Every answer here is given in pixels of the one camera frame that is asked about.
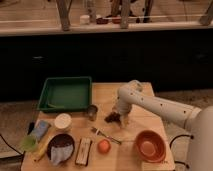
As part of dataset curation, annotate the blue sponge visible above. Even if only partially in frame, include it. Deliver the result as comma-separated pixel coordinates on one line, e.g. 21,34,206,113
32,120,50,141

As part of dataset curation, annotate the green plastic tray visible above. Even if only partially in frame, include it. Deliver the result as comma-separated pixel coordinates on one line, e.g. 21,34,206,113
38,77,92,113

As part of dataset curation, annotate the small metal cup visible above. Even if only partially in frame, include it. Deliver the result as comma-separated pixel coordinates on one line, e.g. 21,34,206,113
87,105,98,121

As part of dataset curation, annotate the white jar on shelf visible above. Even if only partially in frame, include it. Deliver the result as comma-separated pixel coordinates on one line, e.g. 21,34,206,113
80,15,90,25

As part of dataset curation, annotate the silver fork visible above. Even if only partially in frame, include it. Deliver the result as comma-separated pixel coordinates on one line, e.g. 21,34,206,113
91,127,122,145

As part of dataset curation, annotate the orange clay bowl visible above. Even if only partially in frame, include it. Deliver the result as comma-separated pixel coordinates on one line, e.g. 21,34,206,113
134,130,166,163

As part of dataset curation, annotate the black cable right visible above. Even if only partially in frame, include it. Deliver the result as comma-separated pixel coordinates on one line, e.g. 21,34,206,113
169,133,194,168

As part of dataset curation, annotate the black cable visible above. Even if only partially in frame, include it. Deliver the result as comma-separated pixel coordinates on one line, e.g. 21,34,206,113
0,133,24,157
169,133,194,168

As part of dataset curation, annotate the black cable left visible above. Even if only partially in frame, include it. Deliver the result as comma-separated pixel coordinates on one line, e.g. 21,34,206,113
0,133,24,157

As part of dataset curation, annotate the wooden block box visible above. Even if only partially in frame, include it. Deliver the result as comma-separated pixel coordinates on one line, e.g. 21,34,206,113
75,138,92,166

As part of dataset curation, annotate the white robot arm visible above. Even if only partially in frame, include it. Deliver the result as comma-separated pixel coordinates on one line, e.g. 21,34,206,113
115,80,213,171

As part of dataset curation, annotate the dark brown plate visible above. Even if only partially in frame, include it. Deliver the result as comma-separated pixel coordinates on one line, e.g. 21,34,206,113
47,134,75,158

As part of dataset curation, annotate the grey cloth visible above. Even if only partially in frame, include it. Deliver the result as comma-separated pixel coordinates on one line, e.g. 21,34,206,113
50,145,74,166

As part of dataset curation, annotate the yellow banana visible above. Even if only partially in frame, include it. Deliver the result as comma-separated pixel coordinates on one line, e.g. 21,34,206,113
33,135,53,162

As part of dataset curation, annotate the green plastic cup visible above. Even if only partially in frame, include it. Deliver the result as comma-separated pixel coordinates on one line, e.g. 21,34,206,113
20,135,37,152

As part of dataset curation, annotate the dark grape bunch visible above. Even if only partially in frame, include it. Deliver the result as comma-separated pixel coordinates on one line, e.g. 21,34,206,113
105,112,121,124

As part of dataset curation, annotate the orange fruit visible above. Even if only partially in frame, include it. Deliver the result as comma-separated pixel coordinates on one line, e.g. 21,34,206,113
97,139,111,154

